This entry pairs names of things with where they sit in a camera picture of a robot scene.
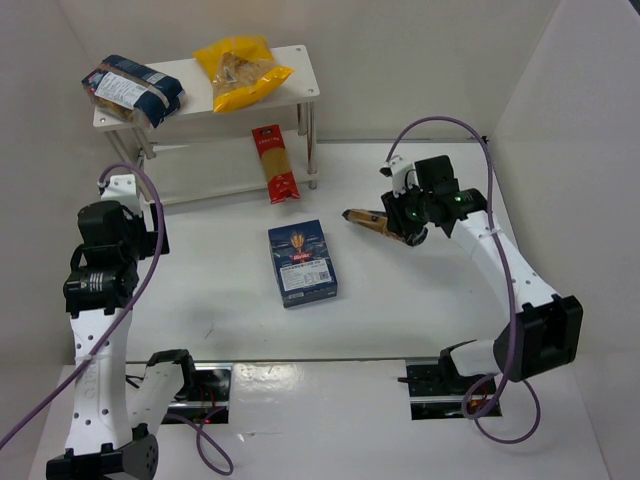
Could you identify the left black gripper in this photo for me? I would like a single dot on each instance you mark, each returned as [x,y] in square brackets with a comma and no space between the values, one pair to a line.
[154,243]

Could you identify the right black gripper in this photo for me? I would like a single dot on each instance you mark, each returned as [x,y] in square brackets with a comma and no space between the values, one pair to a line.
[393,220]

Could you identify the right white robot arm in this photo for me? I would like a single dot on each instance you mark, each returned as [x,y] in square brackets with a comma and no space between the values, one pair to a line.
[543,327]

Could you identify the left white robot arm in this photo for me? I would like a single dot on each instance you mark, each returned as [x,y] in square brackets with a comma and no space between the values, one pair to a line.
[112,436]

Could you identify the white two-tier shelf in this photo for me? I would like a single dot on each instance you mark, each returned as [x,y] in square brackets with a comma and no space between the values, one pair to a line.
[198,154]

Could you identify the dark blue pasta box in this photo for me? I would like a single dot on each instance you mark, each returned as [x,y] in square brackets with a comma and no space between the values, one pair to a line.
[303,267]

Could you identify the dark blue pasta bag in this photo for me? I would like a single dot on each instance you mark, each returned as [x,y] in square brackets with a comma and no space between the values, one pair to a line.
[133,92]

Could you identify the yellow pasta bag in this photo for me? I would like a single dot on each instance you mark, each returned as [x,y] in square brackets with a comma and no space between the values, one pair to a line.
[242,71]

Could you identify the red spaghetti packet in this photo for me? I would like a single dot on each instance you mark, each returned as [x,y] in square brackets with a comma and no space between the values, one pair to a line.
[280,181]

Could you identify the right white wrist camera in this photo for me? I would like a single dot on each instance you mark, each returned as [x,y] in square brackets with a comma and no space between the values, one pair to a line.
[402,174]

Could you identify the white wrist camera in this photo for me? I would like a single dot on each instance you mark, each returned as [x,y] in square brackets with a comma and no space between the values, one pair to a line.
[402,174]
[123,189]

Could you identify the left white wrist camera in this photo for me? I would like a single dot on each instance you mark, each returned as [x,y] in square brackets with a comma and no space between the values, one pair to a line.
[123,189]

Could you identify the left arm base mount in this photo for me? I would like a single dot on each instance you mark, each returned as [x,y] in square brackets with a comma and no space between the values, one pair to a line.
[207,400]

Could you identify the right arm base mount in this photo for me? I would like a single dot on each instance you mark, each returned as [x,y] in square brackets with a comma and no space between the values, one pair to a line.
[432,395]

